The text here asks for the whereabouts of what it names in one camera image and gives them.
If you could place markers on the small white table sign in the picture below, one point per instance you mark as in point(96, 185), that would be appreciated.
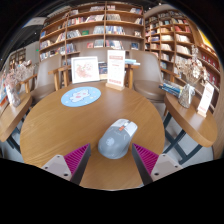
point(205, 98)

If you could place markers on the dark blue book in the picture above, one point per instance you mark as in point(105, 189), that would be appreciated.
point(103, 68)

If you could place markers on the round wooden side table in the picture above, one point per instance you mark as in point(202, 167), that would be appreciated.
point(190, 123)
point(11, 116)

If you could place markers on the glass vase with dried flowers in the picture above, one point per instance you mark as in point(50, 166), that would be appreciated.
point(13, 95)
point(186, 95)

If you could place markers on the light blue book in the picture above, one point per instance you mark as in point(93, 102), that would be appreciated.
point(132, 62)

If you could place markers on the curved wooden bookshelf unit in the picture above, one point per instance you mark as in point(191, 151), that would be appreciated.
point(173, 40)

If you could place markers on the white sign on wooden base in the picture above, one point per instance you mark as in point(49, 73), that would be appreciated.
point(116, 68)

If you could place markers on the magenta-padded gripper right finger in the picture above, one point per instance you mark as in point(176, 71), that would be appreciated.
point(148, 160)

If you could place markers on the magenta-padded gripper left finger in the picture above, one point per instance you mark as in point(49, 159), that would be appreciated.
point(75, 160)

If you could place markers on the round light blue mouse pad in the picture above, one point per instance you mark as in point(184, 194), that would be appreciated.
point(81, 96)

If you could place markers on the stack of books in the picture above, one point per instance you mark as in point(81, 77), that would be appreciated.
point(170, 88)

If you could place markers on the grey computer mouse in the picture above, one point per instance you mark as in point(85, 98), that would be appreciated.
point(115, 143)

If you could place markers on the white framed flower picture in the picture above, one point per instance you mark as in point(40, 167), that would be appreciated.
point(85, 69)

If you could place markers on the wide wooden bookshelf unit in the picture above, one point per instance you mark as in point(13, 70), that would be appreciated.
point(100, 23)

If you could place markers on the small distant bookshelf unit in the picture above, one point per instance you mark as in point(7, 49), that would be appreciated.
point(17, 58)

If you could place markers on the brown wooden-armed chair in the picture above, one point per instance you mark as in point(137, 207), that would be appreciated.
point(46, 75)
point(90, 51)
point(148, 83)

